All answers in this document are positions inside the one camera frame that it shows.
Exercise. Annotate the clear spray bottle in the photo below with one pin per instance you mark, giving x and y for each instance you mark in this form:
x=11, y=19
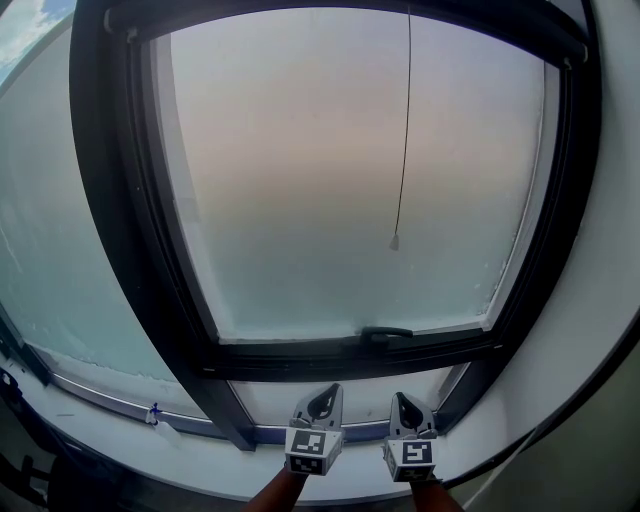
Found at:
x=165, y=430

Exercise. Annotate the large frosted glass pane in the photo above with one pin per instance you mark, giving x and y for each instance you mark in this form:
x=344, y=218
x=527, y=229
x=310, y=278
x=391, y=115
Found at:
x=50, y=225

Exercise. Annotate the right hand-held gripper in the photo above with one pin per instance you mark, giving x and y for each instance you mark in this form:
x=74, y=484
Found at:
x=415, y=452

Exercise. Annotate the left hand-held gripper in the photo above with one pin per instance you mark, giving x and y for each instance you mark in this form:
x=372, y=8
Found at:
x=307, y=445

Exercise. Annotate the black window frame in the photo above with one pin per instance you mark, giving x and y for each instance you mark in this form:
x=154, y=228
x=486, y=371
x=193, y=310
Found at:
x=100, y=150

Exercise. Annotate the black equipment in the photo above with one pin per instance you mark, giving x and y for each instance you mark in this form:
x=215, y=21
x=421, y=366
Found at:
x=10, y=395

